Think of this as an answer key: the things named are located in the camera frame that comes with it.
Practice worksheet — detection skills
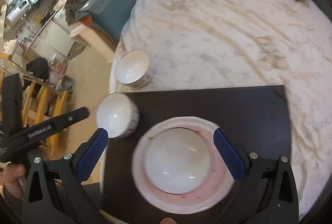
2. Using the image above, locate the white patterned bowl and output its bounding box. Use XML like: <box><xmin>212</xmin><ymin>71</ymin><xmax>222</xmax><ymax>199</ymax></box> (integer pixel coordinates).
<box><xmin>96</xmin><ymin>92</ymin><xmax>140</xmax><ymax>139</ymax></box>

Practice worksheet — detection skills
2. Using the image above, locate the pink strawberry plate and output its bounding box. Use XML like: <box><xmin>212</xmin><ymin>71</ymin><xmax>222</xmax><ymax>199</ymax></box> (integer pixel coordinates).
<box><xmin>131</xmin><ymin>117</ymin><xmax>235</xmax><ymax>214</ymax></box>

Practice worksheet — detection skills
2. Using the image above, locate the large white bowl dark rim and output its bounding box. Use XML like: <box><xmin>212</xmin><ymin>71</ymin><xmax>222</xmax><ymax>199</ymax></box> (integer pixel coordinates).
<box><xmin>143</xmin><ymin>127</ymin><xmax>212</xmax><ymax>195</ymax></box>

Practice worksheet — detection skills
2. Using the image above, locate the small white fish-pattern bowl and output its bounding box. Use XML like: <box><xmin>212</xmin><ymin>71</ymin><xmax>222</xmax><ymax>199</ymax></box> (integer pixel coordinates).
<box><xmin>114</xmin><ymin>49</ymin><xmax>154</xmax><ymax>88</ymax></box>

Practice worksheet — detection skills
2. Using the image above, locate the left hand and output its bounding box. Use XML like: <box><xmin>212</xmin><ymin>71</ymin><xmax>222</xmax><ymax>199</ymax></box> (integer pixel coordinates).
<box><xmin>1</xmin><ymin>163</ymin><xmax>26</xmax><ymax>199</ymax></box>

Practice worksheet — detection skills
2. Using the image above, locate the right hand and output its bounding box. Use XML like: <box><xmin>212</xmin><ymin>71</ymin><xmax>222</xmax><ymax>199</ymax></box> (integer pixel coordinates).
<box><xmin>160</xmin><ymin>218</ymin><xmax>177</xmax><ymax>224</ymax></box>

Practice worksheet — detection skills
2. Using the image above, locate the yellow wooden chair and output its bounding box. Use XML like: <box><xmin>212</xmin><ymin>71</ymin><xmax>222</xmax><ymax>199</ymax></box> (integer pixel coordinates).
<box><xmin>0</xmin><ymin>52</ymin><xmax>71</xmax><ymax>157</ymax></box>

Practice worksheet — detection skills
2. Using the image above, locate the dark brown placemat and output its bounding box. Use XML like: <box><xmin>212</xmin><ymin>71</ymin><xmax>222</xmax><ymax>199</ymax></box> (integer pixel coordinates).
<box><xmin>101</xmin><ymin>85</ymin><xmax>291</xmax><ymax>223</ymax></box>

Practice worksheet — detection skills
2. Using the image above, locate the white kitchen counter cabinet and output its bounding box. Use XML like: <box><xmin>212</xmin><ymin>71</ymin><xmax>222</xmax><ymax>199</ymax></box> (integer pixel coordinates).
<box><xmin>16</xmin><ymin>7</ymin><xmax>75</xmax><ymax>62</ymax></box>

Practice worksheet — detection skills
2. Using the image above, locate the white floral bed sheet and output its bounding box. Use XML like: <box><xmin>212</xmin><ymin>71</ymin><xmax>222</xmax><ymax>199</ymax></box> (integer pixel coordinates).
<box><xmin>115</xmin><ymin>0</ymin><xmax>331</xmax><ymax>218</ymax></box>

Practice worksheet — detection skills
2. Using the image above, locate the teal mattress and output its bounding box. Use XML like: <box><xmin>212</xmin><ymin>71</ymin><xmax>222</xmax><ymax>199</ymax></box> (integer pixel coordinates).
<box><xmin>75</xmin><ymin>0</ymin><xmax>137</xmax><ymax>50</ymax></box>

